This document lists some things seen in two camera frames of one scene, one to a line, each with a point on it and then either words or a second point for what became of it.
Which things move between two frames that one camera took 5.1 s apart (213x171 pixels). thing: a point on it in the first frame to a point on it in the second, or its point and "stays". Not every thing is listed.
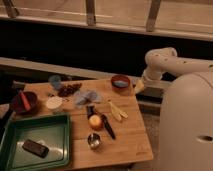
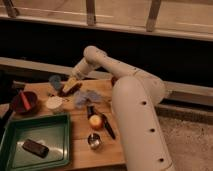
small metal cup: x=93 y=140 stays
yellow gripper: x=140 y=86 to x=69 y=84
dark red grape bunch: x=68 y=90 stays
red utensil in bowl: x=25 y=102 stays
